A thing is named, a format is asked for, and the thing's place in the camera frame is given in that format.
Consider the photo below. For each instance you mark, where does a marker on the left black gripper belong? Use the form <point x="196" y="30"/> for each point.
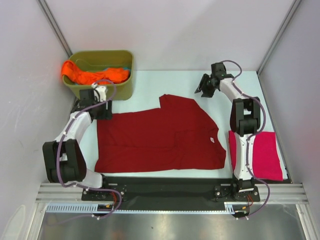
<point x="107" y="114"/>

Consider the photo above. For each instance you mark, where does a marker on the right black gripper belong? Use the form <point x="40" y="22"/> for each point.
<point x="206" y="93"/>

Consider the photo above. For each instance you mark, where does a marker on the dark red t shirt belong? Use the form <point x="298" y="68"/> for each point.
<point x="178" y="135"/>

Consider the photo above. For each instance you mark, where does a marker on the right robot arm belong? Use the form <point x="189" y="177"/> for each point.
<point x="245" y="121"/>

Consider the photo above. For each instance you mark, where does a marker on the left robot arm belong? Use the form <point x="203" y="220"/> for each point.
<point x="63" y="158"/>

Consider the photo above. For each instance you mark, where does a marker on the teal cloth in bin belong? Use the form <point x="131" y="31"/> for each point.
<point x="117" y="69"/>

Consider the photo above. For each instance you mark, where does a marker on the olive green plastic bin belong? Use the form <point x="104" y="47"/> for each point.
<point x="96" y="61"/>

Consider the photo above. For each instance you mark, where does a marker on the orange t shirt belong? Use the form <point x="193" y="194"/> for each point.
<point x="81" y="77"/>

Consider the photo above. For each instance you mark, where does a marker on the folded magenta t shirt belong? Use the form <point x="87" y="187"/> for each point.
<point x="266" y="161"/>

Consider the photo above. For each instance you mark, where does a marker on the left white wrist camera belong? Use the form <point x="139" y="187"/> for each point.
<point x="100" y="92"/>

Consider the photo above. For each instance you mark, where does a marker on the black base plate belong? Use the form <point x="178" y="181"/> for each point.
<point x="173" y="194"/>

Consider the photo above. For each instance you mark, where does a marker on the aluminium rail frame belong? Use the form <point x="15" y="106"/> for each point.
<point x="55" y="193"/>

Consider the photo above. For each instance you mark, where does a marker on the white slotted cable duct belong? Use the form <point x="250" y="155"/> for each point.
<point x="95" y="208"/>

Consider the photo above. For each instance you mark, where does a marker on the left corner aluminium post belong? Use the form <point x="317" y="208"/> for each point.
<point x="47" y="12"/>

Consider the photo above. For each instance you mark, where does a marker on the corner aluminium post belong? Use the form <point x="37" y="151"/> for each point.
<point x="47" y="12"/>
<point x="279" y="34"/>

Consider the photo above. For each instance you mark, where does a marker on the right corner aluminium post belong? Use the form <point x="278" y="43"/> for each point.
<point x="279" y="34"/>

